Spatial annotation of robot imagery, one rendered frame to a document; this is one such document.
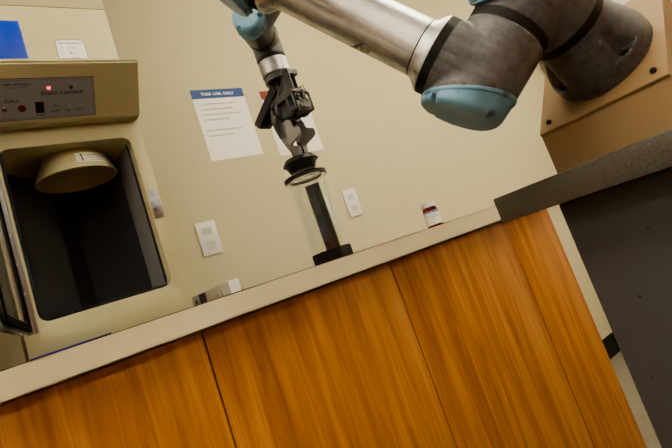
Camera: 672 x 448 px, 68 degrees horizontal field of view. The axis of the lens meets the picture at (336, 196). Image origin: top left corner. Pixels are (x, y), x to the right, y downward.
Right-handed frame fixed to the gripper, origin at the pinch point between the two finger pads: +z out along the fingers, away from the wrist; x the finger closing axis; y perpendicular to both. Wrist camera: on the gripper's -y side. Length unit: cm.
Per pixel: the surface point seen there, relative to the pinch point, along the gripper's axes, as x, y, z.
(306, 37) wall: 77, -37, -70
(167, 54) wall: 15, -54, -62
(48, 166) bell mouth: -45, -31, -12
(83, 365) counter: -61, 1, 32
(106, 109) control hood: -35.1, -19.1, -19.9
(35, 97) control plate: -49, -20, -22
